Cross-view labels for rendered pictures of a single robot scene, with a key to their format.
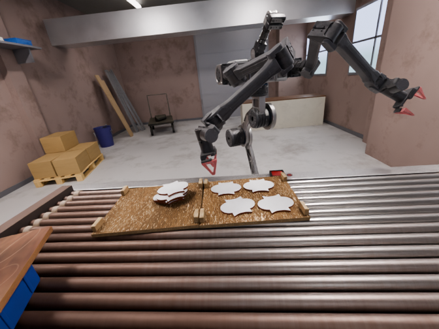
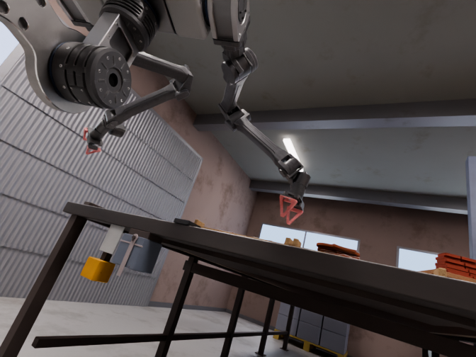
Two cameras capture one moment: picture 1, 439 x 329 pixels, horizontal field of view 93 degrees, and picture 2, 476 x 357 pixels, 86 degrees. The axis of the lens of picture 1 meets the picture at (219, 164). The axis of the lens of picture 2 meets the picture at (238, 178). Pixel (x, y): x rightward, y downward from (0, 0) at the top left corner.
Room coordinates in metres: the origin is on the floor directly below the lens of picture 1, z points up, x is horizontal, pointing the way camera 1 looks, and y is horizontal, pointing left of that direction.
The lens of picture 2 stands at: (1.83, 0.30, 0.78)
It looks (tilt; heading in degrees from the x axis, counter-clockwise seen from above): 21 degrees up; 209
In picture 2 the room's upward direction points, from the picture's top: 17 degrees clockwise
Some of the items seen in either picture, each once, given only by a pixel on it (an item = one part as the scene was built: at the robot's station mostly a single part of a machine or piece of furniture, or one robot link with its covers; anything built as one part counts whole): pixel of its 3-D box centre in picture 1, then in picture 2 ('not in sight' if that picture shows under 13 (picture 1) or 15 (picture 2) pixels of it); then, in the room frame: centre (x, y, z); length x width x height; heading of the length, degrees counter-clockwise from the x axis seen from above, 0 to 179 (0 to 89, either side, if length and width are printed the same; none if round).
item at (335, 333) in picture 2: not in sight; (315, 312); (-4.20, -0.37, 0.65); 1.27 x 0.85 x 1.29; 87
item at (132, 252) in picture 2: not in sight; (136, 253); (0.99, -0.51, 0.77); 0.14 x 0.11 x 0.18; 84
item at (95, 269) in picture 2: not in sight; (106, 251); (0.98, -0.69, 0.74); 0.09 x 0.08 x 0.24; 84
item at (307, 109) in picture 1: (279, 111); not in sight; (5.97, -1.84, 0.38); 2.24 x 0.73 x 0.76; 87
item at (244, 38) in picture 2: (230, 74); (233, 39); (1.37, -0.12, 1.45); 0.09 x 0.08 x 0.12; 107
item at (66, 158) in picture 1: (68, 154); not in sight; (3.82, 2.84, 0.36); 1.24 x 0.95 x 0.72; 177
